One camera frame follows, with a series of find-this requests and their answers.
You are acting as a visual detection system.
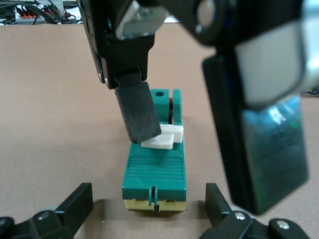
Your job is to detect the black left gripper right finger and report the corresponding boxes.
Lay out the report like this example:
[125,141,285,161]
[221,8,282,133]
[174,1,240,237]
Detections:
[199,183,310,239]

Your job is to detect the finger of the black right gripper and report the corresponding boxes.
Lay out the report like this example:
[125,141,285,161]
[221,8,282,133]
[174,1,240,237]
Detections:
[78,0,168,145]
[171,0,310,216]

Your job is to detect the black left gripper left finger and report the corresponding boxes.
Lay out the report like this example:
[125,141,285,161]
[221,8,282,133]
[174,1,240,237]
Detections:
[0,183,94,239]

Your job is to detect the green terminal block module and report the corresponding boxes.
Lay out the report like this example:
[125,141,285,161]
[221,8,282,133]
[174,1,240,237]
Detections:
[121,88,187,213]

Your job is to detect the grey power strip red switches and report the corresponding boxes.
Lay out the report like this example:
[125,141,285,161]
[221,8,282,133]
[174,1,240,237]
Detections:
[14,4,49,25]

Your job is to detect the black cable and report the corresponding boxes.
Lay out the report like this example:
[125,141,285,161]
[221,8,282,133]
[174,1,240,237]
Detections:
[32,7,78,25]

